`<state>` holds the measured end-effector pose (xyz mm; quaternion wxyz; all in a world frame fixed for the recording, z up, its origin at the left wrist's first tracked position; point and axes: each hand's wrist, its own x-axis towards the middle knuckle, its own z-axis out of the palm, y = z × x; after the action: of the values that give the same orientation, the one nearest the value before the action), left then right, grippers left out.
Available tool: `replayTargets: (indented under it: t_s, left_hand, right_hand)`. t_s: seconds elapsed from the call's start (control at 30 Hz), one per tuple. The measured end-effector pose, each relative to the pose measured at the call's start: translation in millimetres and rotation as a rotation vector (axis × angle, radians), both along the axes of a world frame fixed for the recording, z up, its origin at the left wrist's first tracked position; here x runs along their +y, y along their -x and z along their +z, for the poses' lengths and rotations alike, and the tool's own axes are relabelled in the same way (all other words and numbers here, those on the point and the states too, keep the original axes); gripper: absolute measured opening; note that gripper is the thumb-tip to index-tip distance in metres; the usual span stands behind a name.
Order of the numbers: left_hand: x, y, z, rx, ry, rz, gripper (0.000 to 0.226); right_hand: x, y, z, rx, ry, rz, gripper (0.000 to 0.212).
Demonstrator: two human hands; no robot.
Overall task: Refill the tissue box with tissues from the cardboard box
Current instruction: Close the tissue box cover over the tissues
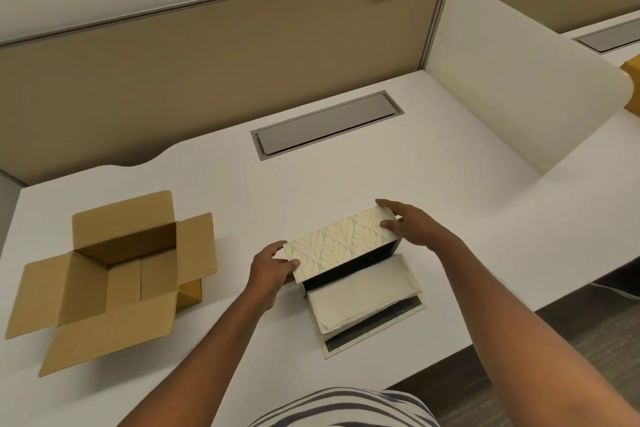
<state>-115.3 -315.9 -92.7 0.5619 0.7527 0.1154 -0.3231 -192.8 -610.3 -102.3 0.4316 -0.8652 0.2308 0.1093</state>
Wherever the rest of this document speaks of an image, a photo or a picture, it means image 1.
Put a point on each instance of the person's right hand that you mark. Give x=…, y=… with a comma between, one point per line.
x=422, y=229

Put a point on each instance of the person's left hand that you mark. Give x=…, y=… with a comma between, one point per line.
x=265, y=274

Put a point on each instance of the person's left thumb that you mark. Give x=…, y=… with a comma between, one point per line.
x=275, y=250

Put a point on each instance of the person's right thumb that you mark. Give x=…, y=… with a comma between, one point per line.
x=393, y=226

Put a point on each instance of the leaf-patterned gift box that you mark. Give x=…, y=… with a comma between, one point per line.
x=340, y=241

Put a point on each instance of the person's right forearm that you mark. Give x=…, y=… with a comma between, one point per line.
x=530, y=326

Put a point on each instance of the person's left forearm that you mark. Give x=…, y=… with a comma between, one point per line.
x=210, y=361

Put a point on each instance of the white tissue paper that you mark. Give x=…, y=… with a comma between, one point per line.
x=360, y=294

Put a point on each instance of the open brown cardboard box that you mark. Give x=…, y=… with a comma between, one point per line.
x=115, y=281

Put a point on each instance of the striped shirt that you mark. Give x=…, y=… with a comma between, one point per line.
x=345, y=409

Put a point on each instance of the white desk divider panel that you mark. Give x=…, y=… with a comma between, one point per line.
x=520, y=76

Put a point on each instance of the yellow box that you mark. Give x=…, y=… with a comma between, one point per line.
x=632, y=86

